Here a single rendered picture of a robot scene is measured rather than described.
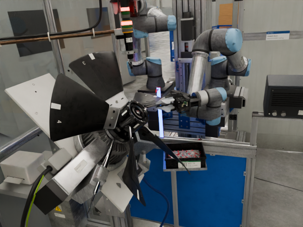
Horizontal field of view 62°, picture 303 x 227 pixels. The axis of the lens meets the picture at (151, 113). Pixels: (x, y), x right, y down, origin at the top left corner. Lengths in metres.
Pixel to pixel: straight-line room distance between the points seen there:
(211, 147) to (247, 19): 1.59
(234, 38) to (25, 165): 1.19
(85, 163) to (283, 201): 1.94
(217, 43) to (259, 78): 1.54
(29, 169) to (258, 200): 1.87
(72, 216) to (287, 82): 1.20
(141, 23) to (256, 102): 1.94
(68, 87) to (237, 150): 1.02
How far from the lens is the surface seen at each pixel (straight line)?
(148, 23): 1.31
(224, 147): 1.53
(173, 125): 2.01
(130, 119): 0.99
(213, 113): 1.31
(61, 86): 0.89
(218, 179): 1.68
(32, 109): 1.14
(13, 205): 1.66
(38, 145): 1.70
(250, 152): 1.54
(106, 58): 1.19
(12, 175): 1.45
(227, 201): 1.78
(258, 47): 2.81
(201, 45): 1.41
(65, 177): 0.89
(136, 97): 1.33
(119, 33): 1.05
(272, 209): 2.44
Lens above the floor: 1.61
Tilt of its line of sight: 22 degrees down
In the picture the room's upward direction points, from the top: 5 degrees counter-clockwise
